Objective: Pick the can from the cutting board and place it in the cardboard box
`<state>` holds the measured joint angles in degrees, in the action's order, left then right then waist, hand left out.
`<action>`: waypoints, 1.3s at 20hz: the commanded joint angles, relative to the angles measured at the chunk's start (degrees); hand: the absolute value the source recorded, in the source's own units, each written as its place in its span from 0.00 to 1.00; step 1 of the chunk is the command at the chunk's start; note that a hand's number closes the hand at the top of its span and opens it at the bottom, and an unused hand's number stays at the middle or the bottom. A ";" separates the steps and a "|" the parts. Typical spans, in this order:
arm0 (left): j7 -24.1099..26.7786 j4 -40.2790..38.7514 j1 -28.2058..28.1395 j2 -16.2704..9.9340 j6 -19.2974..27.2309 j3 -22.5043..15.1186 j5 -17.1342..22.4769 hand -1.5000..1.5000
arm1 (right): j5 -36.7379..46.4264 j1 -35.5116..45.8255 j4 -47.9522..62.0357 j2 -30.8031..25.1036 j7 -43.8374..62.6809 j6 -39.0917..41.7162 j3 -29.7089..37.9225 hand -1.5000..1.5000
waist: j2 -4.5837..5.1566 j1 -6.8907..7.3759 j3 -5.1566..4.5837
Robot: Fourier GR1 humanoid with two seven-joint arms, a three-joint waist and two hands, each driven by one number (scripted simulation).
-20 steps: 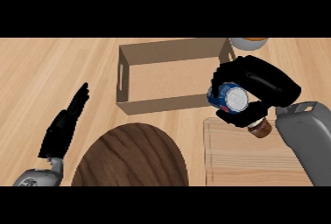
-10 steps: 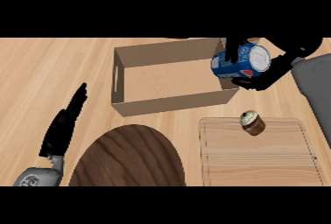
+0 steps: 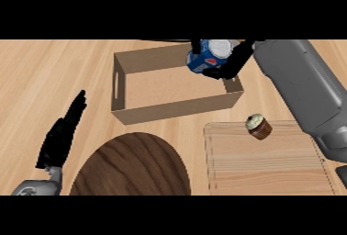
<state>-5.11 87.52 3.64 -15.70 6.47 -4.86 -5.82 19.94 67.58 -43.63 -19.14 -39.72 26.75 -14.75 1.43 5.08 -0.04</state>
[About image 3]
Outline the dark brown oval wooden board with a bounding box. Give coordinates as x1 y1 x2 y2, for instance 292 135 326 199
68 131 192 196

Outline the chocolate cupcake with pale frosting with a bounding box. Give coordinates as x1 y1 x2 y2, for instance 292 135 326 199
244 113 273 141

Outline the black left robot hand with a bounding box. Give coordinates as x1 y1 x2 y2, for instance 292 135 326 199
35 89 89 170

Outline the brown cardboard box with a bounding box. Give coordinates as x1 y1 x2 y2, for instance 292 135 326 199
109 42 245 126

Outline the blue soda can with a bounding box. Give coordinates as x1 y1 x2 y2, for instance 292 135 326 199
186 39 236 74

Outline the pale wooden cutting board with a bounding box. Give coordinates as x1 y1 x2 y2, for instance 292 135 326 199
202 119 337 196

